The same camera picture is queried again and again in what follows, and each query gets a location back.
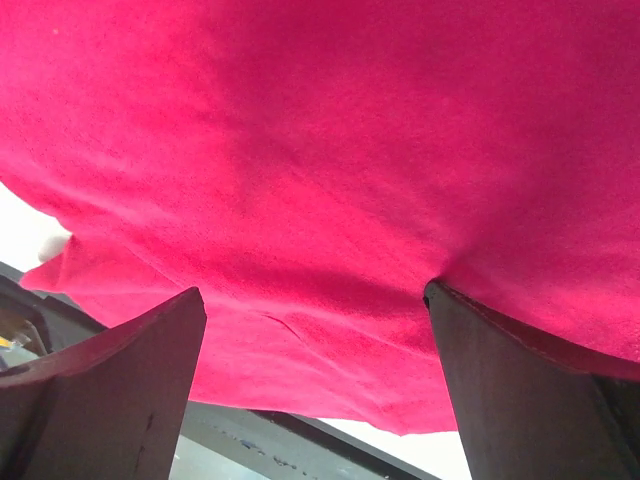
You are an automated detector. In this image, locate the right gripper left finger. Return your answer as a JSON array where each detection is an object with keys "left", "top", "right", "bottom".
[{"left": 1, "top": 288, "right": 206, "bottom": 479}]

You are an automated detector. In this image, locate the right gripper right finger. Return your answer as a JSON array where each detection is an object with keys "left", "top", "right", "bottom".
[{"left": 424, "top": 280, "right": 639, "bottom": 479}]

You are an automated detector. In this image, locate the pink t shirt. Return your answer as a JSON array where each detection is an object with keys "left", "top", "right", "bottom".
[{"left": 1, "top": 1, "right": 639, "bottom": 435}]

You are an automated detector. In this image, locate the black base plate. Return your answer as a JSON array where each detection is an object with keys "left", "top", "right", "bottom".
[{"left": 0, "top": 259, "right": 441, "bottom": 480}]

